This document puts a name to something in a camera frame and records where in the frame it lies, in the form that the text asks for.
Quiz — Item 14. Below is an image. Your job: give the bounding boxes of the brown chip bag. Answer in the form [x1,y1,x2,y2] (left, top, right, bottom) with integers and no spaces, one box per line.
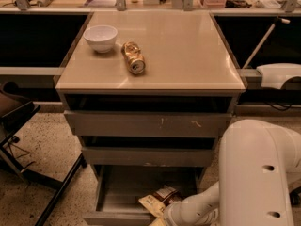
[138,186,182,226]

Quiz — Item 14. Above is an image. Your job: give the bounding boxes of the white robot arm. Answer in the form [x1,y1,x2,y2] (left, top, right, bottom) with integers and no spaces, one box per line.
[164,120,301,226]

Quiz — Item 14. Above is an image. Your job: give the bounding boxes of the grey drawer cabinet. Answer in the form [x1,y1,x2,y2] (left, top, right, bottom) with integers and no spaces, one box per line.
[53,9,248,226]

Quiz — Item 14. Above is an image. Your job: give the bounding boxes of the grey top drawer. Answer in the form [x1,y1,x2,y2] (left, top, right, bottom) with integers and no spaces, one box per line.
[64,110,231,138]

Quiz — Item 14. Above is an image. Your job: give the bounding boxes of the grey drawer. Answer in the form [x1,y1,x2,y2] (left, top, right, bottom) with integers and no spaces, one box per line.
[82,147,214,167]
[64,110,231,138]
[84,166,203,226]

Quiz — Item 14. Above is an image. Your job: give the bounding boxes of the grey middle drawer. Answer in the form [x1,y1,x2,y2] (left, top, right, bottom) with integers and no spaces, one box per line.
[82,147,214,167]

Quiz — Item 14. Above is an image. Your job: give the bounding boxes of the grey bottom drawer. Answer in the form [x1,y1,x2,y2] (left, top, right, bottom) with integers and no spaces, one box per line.
[84,166,203,226]

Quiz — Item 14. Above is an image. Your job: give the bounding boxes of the crushed gold soda can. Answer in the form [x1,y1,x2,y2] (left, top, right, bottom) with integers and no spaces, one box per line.
[121,41,146,74]

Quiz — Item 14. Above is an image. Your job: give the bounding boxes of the white ceramic bowl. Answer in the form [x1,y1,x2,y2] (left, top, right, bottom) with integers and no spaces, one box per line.
[84,25,118,53]

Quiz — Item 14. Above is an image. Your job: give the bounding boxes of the white curved chair armrest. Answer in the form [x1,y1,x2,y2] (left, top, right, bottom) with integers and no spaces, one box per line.
[256,63,301,89]

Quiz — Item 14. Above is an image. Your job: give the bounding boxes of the black chair on left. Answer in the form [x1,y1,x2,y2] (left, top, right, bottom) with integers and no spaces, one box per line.
[0,81,88,226]

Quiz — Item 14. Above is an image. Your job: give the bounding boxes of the black office chair base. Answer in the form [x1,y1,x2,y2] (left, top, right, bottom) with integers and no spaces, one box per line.
[290,186,301,206]

